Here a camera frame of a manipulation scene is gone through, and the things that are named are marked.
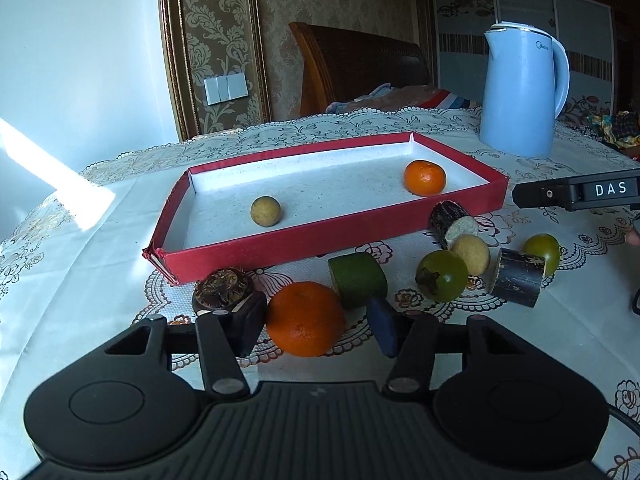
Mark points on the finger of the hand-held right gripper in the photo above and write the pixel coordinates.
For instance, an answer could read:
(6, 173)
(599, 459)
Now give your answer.
(540, 193)

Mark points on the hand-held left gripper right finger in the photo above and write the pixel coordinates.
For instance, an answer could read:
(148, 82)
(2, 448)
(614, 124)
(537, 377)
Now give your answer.
(384, 327)

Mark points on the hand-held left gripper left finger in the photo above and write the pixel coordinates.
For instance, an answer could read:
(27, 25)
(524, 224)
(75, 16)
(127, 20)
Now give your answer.
(246, 325)

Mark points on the dark brown water chestnut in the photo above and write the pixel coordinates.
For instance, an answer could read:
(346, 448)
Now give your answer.
(220, 287)

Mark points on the green sugarcane piece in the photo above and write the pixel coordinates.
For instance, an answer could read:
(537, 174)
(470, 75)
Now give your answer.
(357, 277)

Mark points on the large mandarin orange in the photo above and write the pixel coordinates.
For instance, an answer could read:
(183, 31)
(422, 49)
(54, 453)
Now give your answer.
(305, 317)

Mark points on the dark sugarcane piece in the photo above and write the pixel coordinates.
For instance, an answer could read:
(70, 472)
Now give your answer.
(517, 275)

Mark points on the sugarcane piece rough white end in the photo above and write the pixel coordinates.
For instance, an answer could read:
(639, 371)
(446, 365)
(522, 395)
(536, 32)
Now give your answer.
(447, 217)

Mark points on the red cardboard tray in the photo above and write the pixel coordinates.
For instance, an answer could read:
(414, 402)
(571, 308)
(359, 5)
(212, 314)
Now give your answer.
(320, 195)

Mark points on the person's right hand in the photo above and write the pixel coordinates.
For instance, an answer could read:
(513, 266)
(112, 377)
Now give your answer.
(635, 236)

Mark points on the colourful patterned cloth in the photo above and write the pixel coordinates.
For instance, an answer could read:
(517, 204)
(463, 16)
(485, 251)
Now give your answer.
(617, 127)

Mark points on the green jujube brown patch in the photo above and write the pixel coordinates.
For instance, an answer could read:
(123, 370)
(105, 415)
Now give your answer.
(447, 272)

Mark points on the beige longan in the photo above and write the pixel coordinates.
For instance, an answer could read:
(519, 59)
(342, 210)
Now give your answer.
(474, 256)
(266, 211)

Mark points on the light blue electric kettle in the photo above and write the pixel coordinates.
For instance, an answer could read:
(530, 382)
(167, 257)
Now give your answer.
(520, 95)

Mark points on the small mandarin orange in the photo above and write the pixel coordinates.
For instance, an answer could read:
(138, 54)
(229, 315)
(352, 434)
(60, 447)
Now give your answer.
(425, 178)

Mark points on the red striped cloth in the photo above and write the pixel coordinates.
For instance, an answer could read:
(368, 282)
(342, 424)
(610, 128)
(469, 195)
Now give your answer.
(450, 99)

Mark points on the pink blanket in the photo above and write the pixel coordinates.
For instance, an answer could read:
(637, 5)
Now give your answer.
(395, 101)

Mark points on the wardrobe with sliding doors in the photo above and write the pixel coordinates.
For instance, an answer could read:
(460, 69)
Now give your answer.
(465, 25)

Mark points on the grey blue cloth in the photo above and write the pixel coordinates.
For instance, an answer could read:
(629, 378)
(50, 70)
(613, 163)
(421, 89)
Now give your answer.
(376, 91)

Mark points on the wooden bed headboard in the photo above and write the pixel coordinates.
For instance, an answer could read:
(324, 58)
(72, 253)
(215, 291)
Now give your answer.
(360, 60)

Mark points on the white wall switch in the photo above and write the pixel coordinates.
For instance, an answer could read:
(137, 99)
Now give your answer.
(226, 89)

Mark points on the ornate wall panel frame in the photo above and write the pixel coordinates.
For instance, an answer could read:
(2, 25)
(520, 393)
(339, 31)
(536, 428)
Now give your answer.
(215, 30)

